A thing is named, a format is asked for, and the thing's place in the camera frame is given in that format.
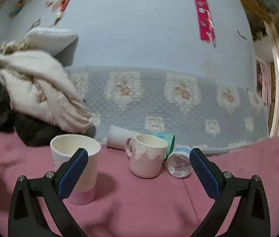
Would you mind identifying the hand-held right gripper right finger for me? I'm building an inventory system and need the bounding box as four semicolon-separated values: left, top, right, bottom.
189;148;271;237

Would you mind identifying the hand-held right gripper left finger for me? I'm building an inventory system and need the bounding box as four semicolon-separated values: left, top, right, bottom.
8;148;89;237

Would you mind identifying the teal cup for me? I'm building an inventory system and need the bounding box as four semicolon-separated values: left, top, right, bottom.
150;132;176;154

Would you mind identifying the white cup with pink base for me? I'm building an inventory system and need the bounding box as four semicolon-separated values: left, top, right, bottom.
50;134;101;205

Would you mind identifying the white cup with blue band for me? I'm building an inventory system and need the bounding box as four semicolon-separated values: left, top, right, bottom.
166;145;193;178

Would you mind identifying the white lying cup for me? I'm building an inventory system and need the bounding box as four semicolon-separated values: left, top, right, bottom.
106;125;138;150

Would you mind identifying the dark cloth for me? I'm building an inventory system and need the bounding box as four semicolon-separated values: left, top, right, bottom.
0;96;97;147

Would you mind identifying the pink blanket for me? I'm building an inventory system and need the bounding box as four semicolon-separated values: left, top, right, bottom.
0;130;279;237

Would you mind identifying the blue quilted floral blanket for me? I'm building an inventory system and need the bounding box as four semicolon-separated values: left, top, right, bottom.
64;65;270;155

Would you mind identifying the white knit cloth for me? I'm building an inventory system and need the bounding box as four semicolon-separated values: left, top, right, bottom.
0;40;93;133

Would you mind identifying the white pillow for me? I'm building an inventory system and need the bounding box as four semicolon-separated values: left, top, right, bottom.
23;28;79;56

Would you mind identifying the red hanging banner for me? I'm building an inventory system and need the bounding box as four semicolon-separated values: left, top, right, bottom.
187;0;216;48

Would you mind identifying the pink mug with handle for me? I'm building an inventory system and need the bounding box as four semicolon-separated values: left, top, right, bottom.
125;134;168;179

